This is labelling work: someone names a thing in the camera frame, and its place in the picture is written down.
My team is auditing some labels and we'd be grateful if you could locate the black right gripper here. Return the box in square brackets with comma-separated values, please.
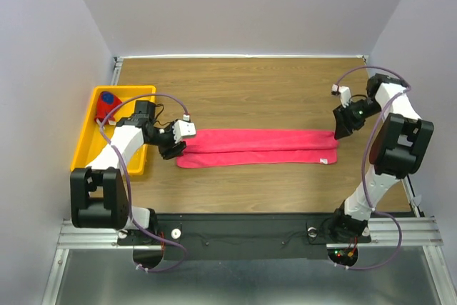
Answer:
[332, 97, 383, 139]

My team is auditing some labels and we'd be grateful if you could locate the pink towel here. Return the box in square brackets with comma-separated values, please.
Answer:
[176, 129, 338, 169]

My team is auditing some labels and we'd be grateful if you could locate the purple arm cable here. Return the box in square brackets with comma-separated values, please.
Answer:
[333, 66, 413, 271]
[99, 92, 194, 274]

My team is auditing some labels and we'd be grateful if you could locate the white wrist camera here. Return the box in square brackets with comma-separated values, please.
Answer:
[172, 120, 196, 143]
[331, 84, 352, 108]

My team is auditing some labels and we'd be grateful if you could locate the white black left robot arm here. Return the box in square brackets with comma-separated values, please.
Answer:
[70, 100, 196, 244]

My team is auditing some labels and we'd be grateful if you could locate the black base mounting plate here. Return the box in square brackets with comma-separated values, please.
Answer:
[117, 213, 372, 261]

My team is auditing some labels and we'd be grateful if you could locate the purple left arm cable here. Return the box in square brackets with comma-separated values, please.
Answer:
[99, 92, 194, 274]

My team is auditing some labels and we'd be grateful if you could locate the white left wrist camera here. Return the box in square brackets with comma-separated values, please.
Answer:
[172, 120, 196, 143]

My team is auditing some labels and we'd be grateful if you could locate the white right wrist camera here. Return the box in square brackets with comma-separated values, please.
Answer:
[331, 84, 352, 108]

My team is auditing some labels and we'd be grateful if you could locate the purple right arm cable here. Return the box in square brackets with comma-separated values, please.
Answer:
[333, 66, 413, 271]

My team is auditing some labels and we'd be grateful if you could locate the aluminium front frame rail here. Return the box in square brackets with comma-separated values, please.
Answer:
[56, 216, 443, 249]

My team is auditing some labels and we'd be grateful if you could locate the red and blue patterned towel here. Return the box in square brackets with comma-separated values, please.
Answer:
[94, 91, 121, 125]

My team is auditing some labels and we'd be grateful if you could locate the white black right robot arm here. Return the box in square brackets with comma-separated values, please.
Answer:
[328, 69, 434, 241]

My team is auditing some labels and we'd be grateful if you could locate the yellow plastic tray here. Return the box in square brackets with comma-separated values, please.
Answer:
[70, 85, 156, 176]

